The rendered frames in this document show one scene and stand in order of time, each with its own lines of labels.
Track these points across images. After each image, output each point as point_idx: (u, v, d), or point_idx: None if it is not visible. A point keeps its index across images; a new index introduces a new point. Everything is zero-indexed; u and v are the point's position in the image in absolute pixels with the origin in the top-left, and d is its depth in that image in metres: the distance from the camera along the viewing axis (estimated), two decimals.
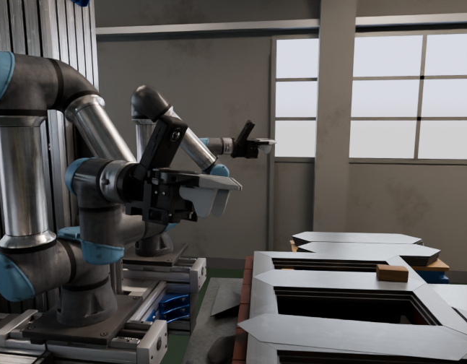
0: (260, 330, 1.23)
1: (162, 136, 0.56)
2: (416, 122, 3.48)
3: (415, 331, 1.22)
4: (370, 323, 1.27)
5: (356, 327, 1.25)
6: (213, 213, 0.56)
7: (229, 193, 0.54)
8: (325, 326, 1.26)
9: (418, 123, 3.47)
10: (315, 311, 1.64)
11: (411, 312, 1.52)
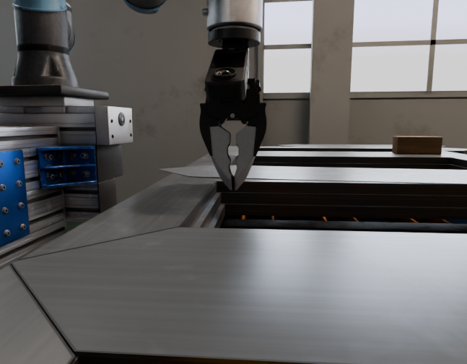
0: (195, 171, 0.69)
1: None
2: (430, 46, 2.94)
3: None
4: (391, 169, 0.73)
5: (366, 170, 0.71)
6: None
7: None
8: (312, 170, 0.72)
9: (432, 48, 2.93)
10: None
11: None
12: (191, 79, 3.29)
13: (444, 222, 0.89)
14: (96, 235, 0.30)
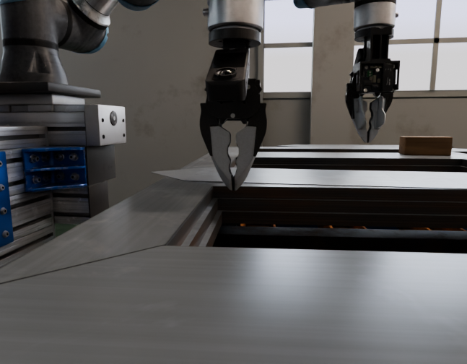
0: (190, 174, 0.64)
1: None
2: (433, 45, 2.88)
3: None
4: (402, 172, 0.68)
5: (375, 173, 0.65)
6: None
7: None
8: (316, 172, 0.66)
9: (435, 45, 2.88)
10: None
11: None
12: (190, 78, 3.24)
13: (457, 228, 0.84)
14: (62, 258, 0.25)
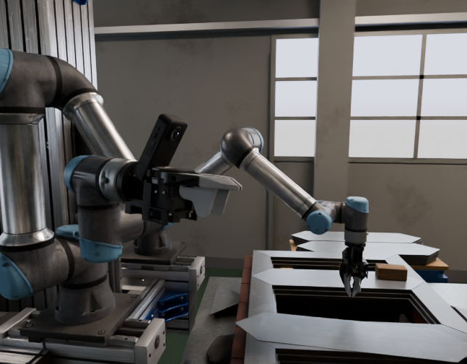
0: (258, 328, 1.23)
1: (161, 136, 0.56)
2: (416, 121, 3.48)
3: (415, 332, 1.21)
4: (369, 323, 1.26)
5: (354, 327, 1.24)
6: (213, 212, 0.56)
7: (229, 192, 0.54)
8: (323, 326, 1.25)
9: (418, 122, 3.47)
10: (314, 310, 1.63)
11: (411, 311, 1.52)
12: (212, 142, 3.83)
13: None
14: None
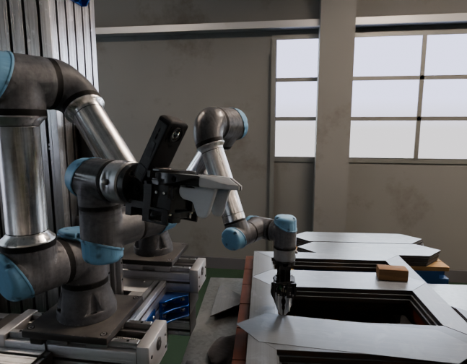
0: (259, 330, 1.23)
1: (162, 136, 0.56)
2: (416, 122, 3.48)
3: (416, 334, 1.21)
4: (371, 325, 1.26)
5: (356, 328, 1.24)
6: (213, 213, 0.56)
7: (229, 193, 0.54)
8: (325, 327, 1.25)
9: (418, 123, 3.47)
10: (315, 310, 1.64)
11: (411, 312, 1.52)
12: None
13: None
14: None
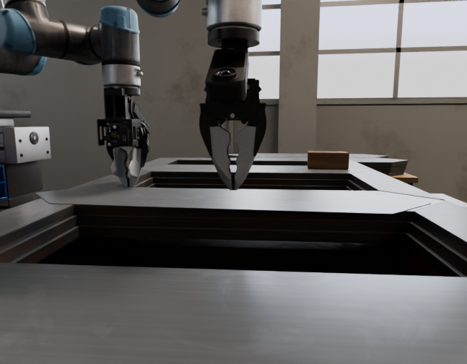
0: (66, 196, 0.71)
1: None
2: (395, 54, 2.99)
3: (330, 195, 0.72)
4: (262, 191, 0.77)
5: (234, 193, 0.74)
6: None
7: None
8: (183, 193, 0.74)
9: (398, 55, 2.99)
10: None
11: None
12: (164, 85, 3.34)
13: None
14: None
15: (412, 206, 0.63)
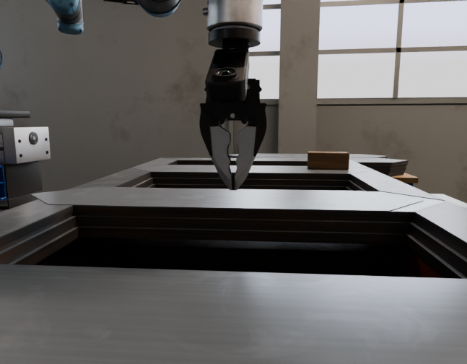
0: (63, 196, 0.71)
1: None
2: (395, 54, 2.99)
3: (326, 193, 0.74)
4: (258, 190, 0.78)
5: (232, 193, 0.75)
6: None
7: None
8: (181, 193, 0.75)
9: (398, 55, 2.99)
10: None
11: None
12: (164, 85, 3.34)
13: None
14: None
15: (406, 204, 0.65)
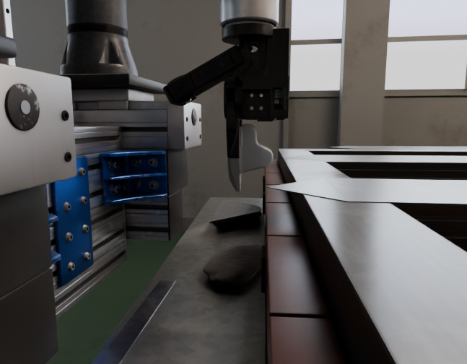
0: (331, 191, 0.48)
1: None
2: None
3: None
4: None
5: None
6: (271, 152, 0.49)
7: (245, 172, 0.50)
8: None
9: None
10: None
11: None
12: None
13: None
14: None
15: None
